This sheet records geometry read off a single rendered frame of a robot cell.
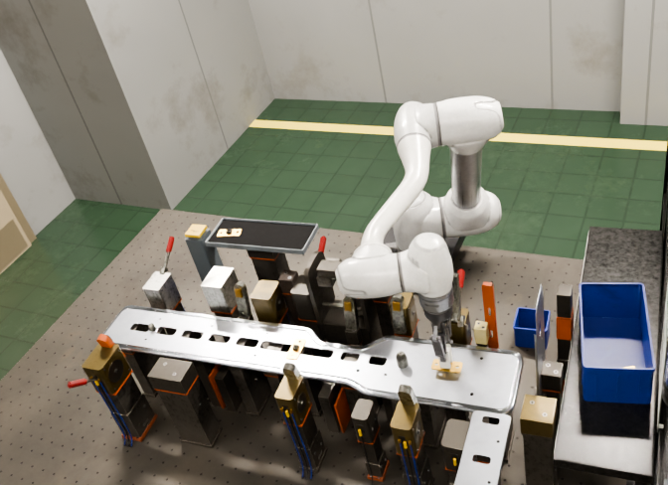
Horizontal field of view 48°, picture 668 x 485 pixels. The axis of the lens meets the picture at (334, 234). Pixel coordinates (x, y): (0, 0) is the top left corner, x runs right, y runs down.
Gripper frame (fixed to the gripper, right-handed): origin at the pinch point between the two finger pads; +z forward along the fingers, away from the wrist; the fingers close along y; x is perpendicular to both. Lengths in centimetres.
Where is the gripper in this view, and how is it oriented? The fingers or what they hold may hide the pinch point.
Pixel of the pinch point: (445, 356)
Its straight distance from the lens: 210.1
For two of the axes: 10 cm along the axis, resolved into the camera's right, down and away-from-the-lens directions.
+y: -3.4, 6.2, -7.0
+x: 9.2, 0.7, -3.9
